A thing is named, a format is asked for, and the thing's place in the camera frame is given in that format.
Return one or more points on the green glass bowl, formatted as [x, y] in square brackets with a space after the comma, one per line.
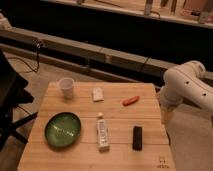
[62, 130]

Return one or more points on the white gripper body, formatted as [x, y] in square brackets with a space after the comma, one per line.
[168, 98]

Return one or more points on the white tube with cap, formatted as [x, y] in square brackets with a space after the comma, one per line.
[102, 133]

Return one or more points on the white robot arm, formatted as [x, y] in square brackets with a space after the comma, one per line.
[184, 81]

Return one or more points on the black rectangular block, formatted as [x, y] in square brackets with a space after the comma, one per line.
[137, 138]

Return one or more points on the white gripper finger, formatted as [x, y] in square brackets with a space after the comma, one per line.
[167, 115]

